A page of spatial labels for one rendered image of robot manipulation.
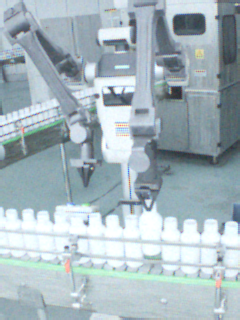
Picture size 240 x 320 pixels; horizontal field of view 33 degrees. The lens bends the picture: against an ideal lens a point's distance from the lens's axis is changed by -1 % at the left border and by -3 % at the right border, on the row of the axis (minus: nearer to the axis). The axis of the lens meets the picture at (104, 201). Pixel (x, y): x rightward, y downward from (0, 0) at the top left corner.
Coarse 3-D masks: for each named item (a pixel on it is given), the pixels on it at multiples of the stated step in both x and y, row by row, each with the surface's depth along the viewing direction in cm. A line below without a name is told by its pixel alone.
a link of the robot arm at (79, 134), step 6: (90, 114) 144; (66, 120) 145; (90, 120) 143; (72, 126) 136; (78, 126) 136; (84, 126) 141; (72, 132) 137; (78, 132) 136; (84, 132) 136; (90, 132) 141; (72, 138) 137; (78, 138) 136; (84, 138) 136
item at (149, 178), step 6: (156, 162) 114; (150, 168) 113; (156, 168) 114; (138, 174) 116; (144, 174) 114; (150, 174) 113; (156, 174) 114; (138, 180) 115; (144, 180) 114; (150, 180) 114; (156, 180) 114; (138, 186) 113; (150, 186) 112
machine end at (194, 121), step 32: (192, 0) 411; (224, 0) 413; (192, 32) 430; (224, 32) 431; (192, 64) 446; (224, 64) 444; (192, 96) 462; (224, 96) 458; (192, 128) 478; (224, 128) 474
